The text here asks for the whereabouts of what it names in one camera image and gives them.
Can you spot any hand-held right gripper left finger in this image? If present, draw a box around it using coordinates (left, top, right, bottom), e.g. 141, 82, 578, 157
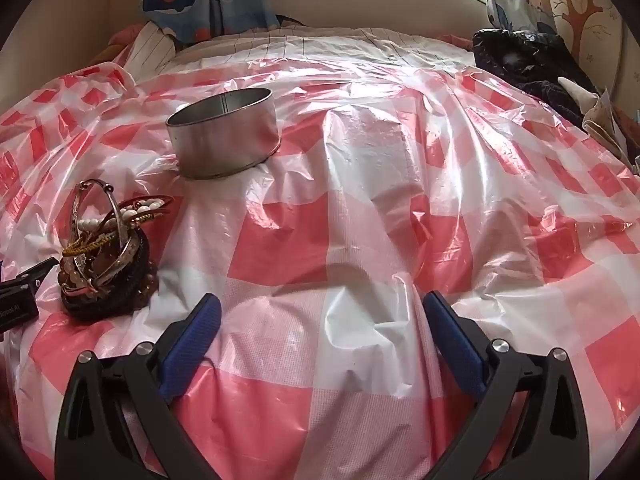
54, 292, 223, 480

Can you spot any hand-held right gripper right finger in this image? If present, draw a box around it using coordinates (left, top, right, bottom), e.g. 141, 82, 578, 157
422, 290, 590, 480

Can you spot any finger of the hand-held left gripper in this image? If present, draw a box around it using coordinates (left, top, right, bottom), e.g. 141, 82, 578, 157
0, 257, 59, 295

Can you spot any amber bead bracelet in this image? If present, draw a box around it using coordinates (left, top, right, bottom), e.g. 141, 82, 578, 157
57, 255, 160, 308

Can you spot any gold cord bracelet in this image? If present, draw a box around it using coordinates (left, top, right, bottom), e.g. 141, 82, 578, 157
62, 212, 156, 257

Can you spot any pile of beaded bracelets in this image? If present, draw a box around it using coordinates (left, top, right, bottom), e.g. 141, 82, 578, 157
61, 234, 159, 322

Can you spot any silver bangle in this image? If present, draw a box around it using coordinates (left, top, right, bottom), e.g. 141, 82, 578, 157
74, 179, 137, 286

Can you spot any white bead bracelet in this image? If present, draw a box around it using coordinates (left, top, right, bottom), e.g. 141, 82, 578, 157
82, 199, 167, 241

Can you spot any round metal tin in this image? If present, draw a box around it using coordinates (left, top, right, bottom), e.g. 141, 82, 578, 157
166, 87, 282, 180

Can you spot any red white checkered plastic sheet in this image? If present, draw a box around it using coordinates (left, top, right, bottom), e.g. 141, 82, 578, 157
0, 42, 640, 480

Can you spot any orange cloth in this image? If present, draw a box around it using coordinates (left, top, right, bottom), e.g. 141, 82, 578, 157
106, 24, 147, 63

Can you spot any striped white pillow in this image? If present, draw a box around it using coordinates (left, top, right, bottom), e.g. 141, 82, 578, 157
122, 23, 177, 80

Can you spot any white crumpled paper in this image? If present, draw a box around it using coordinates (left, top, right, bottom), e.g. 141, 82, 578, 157
557, 77, 640, 173

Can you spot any black plastic bag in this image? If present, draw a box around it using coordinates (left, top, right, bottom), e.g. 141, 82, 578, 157
472, 27, 603, 128

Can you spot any beige striped bedsheet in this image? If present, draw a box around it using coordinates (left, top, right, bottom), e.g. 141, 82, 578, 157
165, 26, 476, 70

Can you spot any brown tree wall sticker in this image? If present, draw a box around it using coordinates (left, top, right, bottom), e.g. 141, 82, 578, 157
545, 0, 623, 53

